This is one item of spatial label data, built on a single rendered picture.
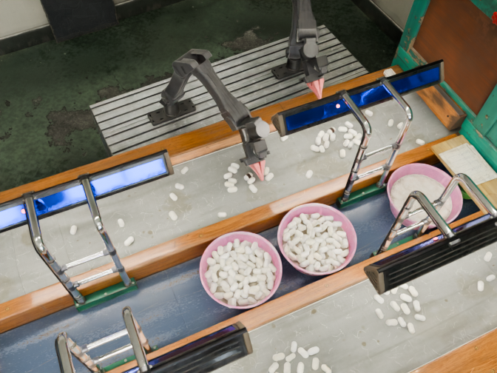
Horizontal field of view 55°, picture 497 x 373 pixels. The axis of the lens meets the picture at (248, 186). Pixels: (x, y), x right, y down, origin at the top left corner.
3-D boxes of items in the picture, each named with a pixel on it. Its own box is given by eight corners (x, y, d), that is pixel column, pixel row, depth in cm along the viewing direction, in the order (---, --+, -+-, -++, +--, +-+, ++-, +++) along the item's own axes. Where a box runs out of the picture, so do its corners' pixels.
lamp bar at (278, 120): (269, 120, 154) (271, 104, 148) (429, 67, 169) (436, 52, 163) (280, 138, 150) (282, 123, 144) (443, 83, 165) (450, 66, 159)
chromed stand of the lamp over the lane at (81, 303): (66, 263, 164) (15, 192, 127) (122, 241, 169) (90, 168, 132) (78, 312, 155) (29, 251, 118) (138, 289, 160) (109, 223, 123)
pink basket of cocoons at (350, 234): (259, 249, 169) (261, 236, 161) (309, 203, 180) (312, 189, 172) (317, 300, 159) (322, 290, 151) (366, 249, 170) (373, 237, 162)
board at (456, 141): (430, 148, 184) (430, 146, 183) (461, 136, 188) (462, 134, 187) (486, 217, 168) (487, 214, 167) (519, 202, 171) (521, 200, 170)
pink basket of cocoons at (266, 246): (189, 260, 166) (187, 248, 158) (259, 233, 172) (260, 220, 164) (219, 331, 153) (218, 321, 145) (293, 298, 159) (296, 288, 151)
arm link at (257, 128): (276, 128, 167) (257, 99, 163) (259, 142, 163) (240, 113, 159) (257, 132, 177) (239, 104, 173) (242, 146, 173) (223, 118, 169)
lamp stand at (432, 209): (369, 257, 168) (407, 186, 131) (416, 237, 173) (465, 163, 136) (399, 305, 159) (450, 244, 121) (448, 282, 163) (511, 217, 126)
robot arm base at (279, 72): (317, 52, 215) (309, 43, 218) (279, 66, 209) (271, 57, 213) (315, 66, 221) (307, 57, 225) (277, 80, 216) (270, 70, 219)
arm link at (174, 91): (181, 99, 197) (202, 60, 168) (169, 109, 195) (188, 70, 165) (171, 88, 197) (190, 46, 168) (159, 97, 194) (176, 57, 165)
